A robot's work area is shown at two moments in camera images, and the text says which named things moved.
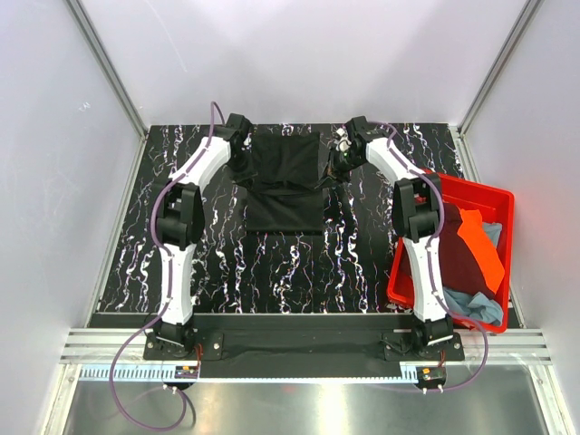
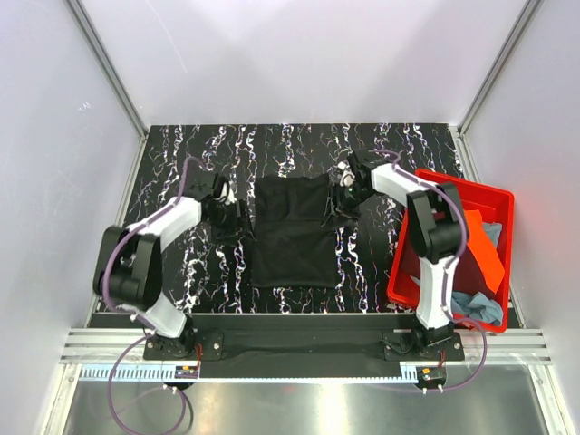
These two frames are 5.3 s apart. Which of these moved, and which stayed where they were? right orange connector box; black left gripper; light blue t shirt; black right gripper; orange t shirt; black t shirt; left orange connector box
Moved: black right gripper; black t shirt; black left gripper
Stayed: left orange connector box; right orange connector box; light blue t shirt; orange t shirt
